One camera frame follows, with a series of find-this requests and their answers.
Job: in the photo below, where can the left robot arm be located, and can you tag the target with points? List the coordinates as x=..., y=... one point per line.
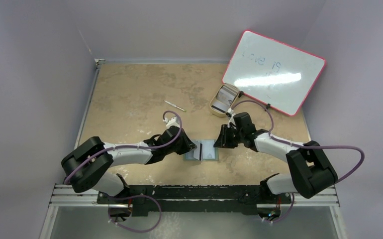
x=86, y=167

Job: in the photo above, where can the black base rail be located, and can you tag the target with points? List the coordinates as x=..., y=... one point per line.
x=140, y=200

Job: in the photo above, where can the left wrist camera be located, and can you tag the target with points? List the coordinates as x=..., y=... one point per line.
x=174, y=121

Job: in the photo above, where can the pink framed whiteboard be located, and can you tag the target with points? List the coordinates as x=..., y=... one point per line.
x=272, y=72

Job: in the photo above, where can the silver striped credit card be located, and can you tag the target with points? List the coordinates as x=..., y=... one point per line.
x=197, y=153

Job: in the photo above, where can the beige oval tray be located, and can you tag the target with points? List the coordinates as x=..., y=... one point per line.
x=216, y=113

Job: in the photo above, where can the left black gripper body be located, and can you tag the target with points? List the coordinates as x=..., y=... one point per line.
x=181, y=148

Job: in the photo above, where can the green tipped marker pen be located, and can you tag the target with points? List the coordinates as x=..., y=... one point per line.
x=175, y=106

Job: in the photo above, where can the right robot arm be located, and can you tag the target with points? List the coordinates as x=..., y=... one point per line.
x=310, y=171

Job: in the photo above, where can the stack of cards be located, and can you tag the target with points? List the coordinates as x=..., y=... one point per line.
x=227, y=94

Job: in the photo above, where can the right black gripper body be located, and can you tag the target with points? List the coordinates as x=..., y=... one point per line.
x=225, y=137

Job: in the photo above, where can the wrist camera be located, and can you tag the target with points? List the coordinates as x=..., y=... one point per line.
x=174, y=121
x=230, y=114

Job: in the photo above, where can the loose striped card in tray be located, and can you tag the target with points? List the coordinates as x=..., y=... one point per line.
x=220, y=107

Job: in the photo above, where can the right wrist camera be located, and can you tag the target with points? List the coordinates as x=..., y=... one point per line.
x=230, y=114

